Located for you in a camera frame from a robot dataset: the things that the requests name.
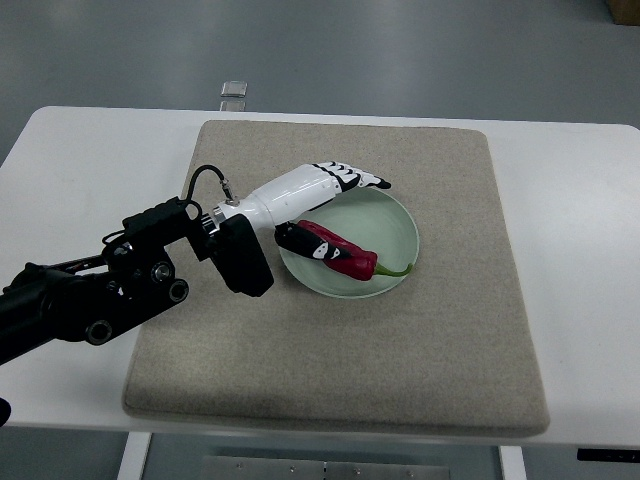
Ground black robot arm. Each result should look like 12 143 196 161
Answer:
1 166 274 363

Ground white table leg left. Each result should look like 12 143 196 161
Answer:
116 432 152 480

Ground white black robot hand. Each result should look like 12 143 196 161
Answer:
214 162 391 260

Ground white table leg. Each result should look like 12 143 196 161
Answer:
498 446 527 480
116 432 152 480

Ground cardboard box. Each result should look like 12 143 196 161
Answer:
606 0 640 26

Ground black table control panel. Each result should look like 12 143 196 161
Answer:
576 448 640 463

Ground red chili pepper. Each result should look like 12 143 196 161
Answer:
297 220 413 281

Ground pale green plate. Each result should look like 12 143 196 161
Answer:
280 188 419 300

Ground white table leg right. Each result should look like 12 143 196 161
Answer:
498 446 527 480

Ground beige fabric mat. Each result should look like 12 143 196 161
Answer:
122 120 550 437

